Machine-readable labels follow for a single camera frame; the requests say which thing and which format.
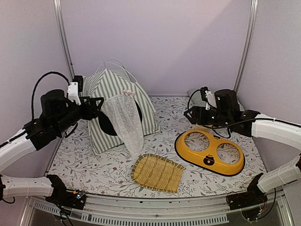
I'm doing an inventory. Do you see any woven bamboo tray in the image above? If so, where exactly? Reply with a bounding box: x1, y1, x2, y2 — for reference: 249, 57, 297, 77
131, 154, 185, 193

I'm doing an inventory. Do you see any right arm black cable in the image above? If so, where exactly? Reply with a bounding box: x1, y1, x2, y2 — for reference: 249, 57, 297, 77
188, 89, 256, 139

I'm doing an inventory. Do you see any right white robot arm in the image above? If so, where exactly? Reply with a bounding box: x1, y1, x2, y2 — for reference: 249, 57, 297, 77
184, 87, 301, 205

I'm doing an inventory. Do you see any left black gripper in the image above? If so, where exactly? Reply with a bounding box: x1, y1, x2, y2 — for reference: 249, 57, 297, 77
55, 96, 104, 134

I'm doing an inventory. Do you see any yellow double bowl holder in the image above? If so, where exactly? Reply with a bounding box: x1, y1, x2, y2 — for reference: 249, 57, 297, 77
174, 129, 245, 177

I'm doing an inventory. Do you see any checkered grey cushion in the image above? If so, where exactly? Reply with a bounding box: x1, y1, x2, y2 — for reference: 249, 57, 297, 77
187, 89, 205, 106

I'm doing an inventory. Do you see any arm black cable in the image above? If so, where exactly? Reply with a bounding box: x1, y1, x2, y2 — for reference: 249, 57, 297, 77
188, 89, 256, 139
31, 71, 71, 121

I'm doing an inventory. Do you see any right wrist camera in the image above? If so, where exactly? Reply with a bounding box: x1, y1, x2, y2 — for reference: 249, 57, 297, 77
200, 87, 217, 110

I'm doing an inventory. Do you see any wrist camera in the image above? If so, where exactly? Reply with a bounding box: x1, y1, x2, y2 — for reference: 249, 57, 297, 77
200, 87, 217, 110
67, 75, 84, 105

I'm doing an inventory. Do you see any right aluminium frame post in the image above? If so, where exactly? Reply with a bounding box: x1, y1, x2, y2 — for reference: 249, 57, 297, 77
234, 0, 258, 93

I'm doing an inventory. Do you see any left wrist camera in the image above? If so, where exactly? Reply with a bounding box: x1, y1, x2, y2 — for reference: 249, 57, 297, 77
67, 75, 84, 105

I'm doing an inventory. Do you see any left aluminium frame post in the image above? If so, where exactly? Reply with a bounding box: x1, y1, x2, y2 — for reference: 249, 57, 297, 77
53, 0, 75, 80

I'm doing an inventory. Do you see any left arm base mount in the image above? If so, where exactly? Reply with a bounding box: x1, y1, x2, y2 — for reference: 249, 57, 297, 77
45, 175, 87, 210

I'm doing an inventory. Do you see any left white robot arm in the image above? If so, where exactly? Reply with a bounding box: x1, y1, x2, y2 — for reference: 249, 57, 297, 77
0, 89, 104, 204

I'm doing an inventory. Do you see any aluminium frame post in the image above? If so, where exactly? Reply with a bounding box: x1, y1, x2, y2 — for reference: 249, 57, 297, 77
234, 0, 258, 93
53, 0, 75, 80

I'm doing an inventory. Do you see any front aluminium rail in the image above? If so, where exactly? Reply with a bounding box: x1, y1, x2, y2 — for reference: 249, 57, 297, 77
20, 189, 295, 226

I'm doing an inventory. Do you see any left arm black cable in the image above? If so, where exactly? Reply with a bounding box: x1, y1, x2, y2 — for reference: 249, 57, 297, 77
31, 71, 71, 121

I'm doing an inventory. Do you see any striped green white pet tent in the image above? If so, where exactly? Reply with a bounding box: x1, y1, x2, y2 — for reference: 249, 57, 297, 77
82, 60, 160, 155

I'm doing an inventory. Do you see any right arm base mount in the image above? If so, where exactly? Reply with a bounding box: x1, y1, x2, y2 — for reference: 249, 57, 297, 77
226, 173, 268, 221

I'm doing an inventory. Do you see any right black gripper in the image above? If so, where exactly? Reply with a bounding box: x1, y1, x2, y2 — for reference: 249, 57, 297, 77
182, 105, 231, 128

